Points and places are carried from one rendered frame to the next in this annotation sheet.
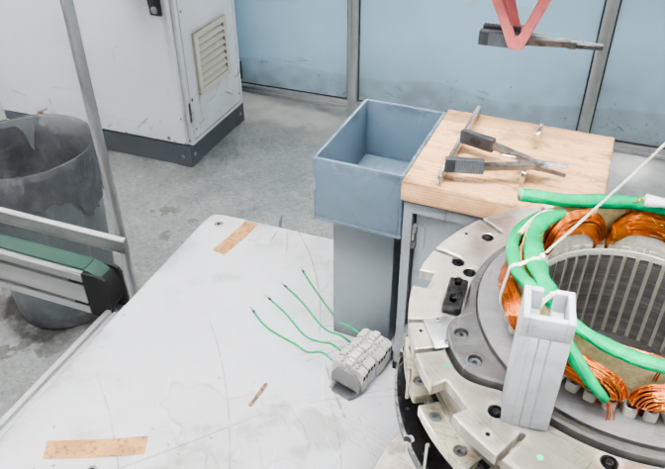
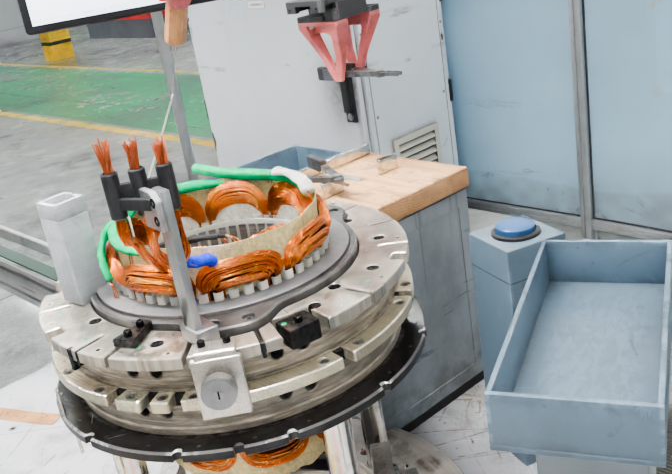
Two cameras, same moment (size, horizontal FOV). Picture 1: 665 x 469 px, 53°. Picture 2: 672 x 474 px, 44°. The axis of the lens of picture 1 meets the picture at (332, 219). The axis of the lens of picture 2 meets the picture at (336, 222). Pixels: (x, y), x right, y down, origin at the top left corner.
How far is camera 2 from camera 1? 66 cm
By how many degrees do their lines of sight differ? 29
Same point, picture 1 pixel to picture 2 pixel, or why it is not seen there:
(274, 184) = not seen: hidden behind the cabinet
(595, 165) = (413, 185)
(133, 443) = (50, 417)
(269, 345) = not seen: hidden behind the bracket
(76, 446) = (14, 413)
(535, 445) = (66, 311)
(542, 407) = (71, 281)
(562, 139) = (416, 168)
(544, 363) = (57, 241)
